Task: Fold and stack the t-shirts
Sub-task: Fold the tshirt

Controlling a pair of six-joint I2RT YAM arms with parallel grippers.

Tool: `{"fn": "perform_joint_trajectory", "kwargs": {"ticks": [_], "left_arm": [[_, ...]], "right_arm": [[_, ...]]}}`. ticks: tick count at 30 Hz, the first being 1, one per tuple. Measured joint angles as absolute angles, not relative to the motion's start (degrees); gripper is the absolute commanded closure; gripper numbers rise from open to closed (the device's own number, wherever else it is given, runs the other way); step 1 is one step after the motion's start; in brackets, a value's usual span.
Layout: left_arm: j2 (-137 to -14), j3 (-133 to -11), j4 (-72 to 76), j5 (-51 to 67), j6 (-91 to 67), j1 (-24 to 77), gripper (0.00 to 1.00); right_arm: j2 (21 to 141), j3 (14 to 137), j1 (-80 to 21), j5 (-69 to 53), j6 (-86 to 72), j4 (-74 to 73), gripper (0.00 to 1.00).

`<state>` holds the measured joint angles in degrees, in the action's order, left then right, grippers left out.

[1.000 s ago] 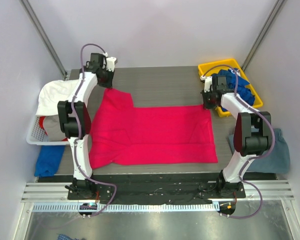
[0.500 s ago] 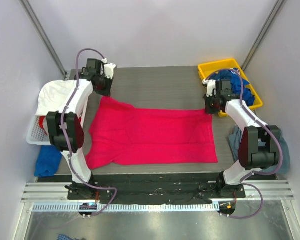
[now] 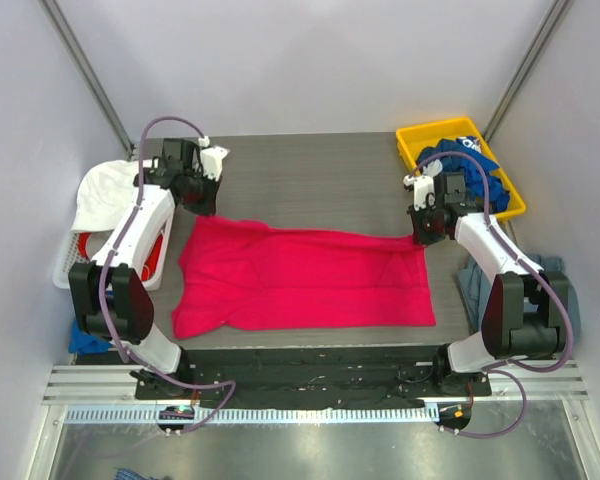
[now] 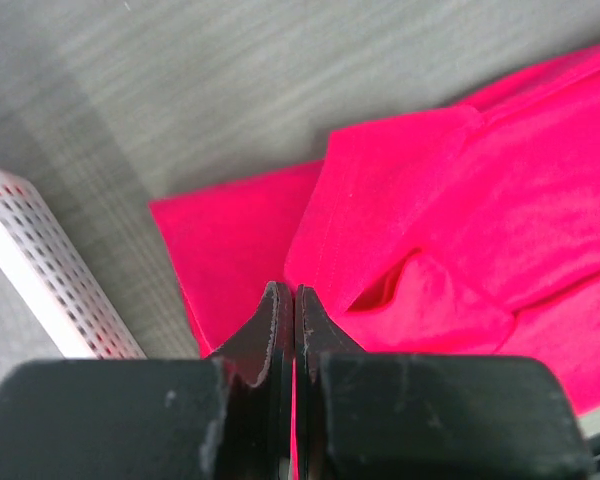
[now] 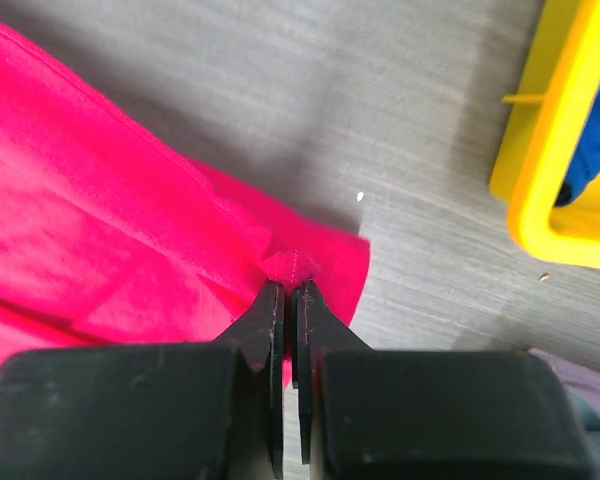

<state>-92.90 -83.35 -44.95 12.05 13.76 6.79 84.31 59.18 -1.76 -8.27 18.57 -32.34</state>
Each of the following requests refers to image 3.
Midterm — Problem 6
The pink t shirt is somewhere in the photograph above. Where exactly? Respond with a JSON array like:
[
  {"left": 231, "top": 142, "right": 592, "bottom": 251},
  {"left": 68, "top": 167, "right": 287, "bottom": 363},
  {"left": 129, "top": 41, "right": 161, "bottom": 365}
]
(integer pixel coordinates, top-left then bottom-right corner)
[{"left": 172, "top": 216, "right": 436, "bottom": 339}]

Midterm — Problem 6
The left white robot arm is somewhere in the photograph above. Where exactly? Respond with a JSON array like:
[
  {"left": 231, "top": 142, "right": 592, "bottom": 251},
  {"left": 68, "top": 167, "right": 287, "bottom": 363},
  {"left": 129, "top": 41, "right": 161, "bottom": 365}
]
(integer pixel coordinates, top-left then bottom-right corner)
[{"left": 68, "top": 137, "right": 229, "bottom": 399}]

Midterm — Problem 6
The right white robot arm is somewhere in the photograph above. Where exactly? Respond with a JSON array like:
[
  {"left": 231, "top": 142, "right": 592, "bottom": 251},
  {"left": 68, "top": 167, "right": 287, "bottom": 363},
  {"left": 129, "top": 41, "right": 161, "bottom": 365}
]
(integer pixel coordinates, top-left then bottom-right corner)
[{"left": 404, "top": 173, "right": 574, "bottom": 395}]

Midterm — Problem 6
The blue t shirt in tray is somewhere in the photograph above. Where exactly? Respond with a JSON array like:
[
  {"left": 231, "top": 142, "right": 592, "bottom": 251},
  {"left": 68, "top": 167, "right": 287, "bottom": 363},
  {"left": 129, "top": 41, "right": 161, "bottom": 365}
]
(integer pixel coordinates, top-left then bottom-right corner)
[{"left": 415, "top": 135, "right": 511, "bottom": 214}]

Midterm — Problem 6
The grey-blue t shirt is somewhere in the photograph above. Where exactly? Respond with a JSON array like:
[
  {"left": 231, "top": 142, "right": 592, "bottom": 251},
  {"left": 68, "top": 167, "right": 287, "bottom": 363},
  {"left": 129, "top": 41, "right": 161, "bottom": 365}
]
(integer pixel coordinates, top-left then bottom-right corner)
[{"left": 456, "top": 253, "right": 581, "bottom": 339}]

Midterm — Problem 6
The white t shirt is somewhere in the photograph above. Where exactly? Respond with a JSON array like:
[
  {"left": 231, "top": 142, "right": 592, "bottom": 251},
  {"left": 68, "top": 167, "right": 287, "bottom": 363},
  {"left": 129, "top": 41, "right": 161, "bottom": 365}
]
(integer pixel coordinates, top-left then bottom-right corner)
[{"left": 71, "top": 160, "right": 139, "bottom": 233}]

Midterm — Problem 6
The yellow plastic tray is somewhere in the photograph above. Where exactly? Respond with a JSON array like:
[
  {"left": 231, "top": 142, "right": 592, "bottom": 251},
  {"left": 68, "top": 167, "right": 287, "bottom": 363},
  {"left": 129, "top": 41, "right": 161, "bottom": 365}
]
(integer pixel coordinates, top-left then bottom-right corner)
[{"left": 395, "top": 117, "right": 526, "bottom": 222}]

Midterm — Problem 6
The white plastic basket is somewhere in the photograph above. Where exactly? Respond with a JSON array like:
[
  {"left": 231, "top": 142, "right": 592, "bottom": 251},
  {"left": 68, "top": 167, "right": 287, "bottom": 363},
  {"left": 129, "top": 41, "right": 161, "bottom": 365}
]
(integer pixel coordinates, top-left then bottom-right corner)
[{"left": 52, "top": 214, "right": 174, "bottom": 291}]

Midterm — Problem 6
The blue cloth at left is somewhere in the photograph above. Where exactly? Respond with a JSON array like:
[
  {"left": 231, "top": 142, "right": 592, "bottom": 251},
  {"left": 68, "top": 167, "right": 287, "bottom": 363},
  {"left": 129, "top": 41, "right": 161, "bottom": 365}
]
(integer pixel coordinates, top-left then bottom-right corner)
[{"left": 68, "top": 320, "right": 111, "bottom": 355}]

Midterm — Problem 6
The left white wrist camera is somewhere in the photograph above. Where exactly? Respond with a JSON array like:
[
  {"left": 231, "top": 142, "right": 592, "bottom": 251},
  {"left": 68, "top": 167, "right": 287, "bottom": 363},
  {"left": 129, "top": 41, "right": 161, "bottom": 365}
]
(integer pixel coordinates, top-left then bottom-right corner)
[{"left": 198, "top": 136, "right": 230, "bottom": 182}]

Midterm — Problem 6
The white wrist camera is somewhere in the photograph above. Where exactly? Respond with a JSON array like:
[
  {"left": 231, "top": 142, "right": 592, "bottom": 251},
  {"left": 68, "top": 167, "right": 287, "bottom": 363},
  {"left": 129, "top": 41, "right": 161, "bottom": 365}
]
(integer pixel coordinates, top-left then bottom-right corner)
[
  {"left": 198, "top": 136, "right": 230, "bottom": 182},
  {"left": 403, "top": 174, "right": 436, "bottom": 211}
]

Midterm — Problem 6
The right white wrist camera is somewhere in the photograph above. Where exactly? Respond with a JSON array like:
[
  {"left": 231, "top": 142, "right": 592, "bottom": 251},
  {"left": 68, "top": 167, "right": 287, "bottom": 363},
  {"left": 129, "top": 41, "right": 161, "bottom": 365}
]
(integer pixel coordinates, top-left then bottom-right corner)
[{"left": 403, "top": 174, "right": 436, "bottom": 211}]

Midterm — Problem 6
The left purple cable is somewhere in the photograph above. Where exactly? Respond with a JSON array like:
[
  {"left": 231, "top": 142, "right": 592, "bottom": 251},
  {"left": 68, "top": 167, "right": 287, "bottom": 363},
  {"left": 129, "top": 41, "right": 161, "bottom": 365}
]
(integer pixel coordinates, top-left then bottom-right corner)
[{"left": 99, "top": 116, "right": 237, "bottom": 434}]

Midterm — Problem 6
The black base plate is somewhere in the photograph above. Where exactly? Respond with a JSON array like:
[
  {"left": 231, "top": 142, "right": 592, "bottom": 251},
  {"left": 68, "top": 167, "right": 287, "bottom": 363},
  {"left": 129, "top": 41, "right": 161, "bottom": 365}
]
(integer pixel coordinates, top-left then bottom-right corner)
[{"left": 134, "top": 344, "right": 495, "bottom": 409}]

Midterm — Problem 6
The white slotted cable duct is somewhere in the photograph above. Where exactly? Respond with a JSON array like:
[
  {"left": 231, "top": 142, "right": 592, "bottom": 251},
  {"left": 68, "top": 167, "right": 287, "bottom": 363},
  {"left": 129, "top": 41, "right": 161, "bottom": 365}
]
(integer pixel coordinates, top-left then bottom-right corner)
[{"left": 64, "top": 404, "right": 439, "bottom": 427}]

